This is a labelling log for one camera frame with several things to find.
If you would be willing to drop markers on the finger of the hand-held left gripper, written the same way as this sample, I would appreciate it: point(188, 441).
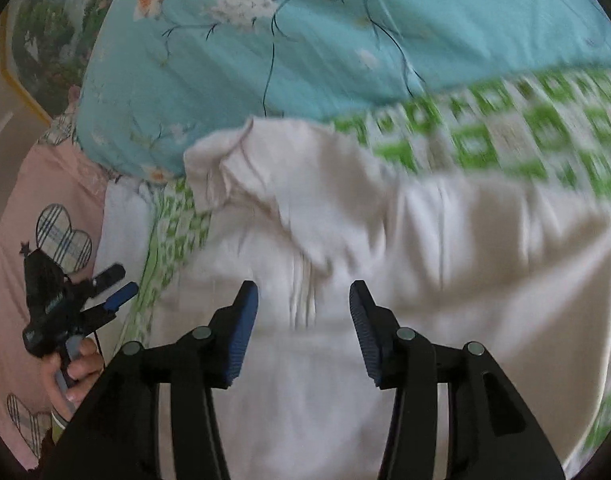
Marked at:
point(121, 297)
point(110, 274)

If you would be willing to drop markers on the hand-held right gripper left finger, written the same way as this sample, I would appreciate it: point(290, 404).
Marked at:
point(243, 332)

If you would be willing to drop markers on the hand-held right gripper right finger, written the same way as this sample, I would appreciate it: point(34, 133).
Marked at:
point(363, 335)

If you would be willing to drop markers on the large white garment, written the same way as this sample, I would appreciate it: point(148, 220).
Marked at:
point(435, 270)

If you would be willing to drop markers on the person's left hand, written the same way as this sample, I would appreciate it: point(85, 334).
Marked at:
point(85, 365)

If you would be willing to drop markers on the small white folded cloth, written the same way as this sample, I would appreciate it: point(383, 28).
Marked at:
point(125, 230)

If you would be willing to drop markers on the pink pillow with plaid hearts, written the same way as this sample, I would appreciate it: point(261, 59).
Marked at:
point(30, 195)

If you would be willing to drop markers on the green checked cartoon bed sheet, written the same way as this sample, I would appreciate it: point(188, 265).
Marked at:
point(510, 130)

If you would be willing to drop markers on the blue floral pillow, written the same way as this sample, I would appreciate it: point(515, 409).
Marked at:
point(285, 60)

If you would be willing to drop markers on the landscape wall poster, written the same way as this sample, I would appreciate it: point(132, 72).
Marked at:
point(50, 35)

